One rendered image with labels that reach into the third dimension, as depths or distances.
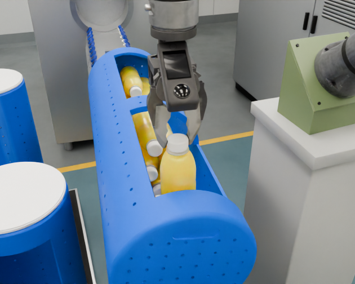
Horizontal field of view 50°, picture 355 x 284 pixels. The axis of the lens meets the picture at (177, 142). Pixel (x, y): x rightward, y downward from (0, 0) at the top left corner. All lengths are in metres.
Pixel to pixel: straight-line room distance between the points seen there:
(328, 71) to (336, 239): 0.52
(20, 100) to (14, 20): 4.01
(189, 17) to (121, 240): 0.38
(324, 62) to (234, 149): 2.07
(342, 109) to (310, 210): 0.28
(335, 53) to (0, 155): 1.35
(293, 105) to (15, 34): 4.95
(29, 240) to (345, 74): 0.86
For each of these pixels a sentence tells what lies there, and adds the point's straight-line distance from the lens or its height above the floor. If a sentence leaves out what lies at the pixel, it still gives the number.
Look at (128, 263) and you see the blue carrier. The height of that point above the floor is 1.15.
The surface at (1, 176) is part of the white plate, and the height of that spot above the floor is 1.04.
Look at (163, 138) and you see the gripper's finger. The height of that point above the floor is 1.32.
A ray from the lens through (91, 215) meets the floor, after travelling 2.49.
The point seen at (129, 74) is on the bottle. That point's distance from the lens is 1.33.
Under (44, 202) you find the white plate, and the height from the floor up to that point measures 1.04.
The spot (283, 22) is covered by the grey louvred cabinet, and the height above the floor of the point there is 0.86.
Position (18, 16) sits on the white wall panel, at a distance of 5.67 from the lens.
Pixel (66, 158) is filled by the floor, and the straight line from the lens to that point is 3.04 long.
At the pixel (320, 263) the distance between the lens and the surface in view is 1.35.
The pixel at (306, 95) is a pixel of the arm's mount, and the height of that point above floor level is 1.25.
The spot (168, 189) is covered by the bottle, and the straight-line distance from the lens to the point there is 0.70.
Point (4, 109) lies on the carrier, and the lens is 1.69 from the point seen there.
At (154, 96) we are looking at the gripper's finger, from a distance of 0.62.
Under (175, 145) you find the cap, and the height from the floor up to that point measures 1.32.
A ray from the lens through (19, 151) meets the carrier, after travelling 1.79.
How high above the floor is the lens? 1.68
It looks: 33 degrees down
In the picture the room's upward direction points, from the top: straight up
